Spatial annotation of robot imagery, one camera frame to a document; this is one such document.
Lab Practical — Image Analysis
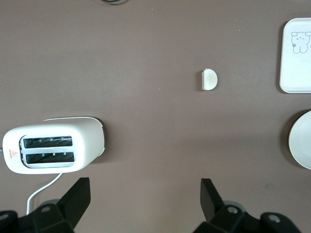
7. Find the cream rabbit print tray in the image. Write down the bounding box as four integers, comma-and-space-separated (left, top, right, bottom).
279, 17, 311, 94

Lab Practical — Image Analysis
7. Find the cream round plate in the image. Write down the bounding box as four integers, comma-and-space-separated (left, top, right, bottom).
288, 109, 311, 170

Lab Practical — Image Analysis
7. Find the black looped cable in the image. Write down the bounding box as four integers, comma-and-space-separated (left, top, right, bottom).
94, 0, 130, 6

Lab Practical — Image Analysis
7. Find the white half-round steamed bun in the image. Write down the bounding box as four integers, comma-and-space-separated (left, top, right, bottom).
201, 67, 220, 91

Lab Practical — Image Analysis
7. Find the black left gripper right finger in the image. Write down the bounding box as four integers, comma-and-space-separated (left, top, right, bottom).
194, 179, 262, 233

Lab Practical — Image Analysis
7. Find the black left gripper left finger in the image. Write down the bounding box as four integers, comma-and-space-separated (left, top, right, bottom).
17, 178, 91, 233

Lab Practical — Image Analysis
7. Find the white toaster power cable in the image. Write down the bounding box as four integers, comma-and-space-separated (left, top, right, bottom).
26, 172, 63, 216

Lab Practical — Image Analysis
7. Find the white two-slot toaster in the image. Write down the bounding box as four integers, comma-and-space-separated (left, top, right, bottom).
0, 116, 106, 175

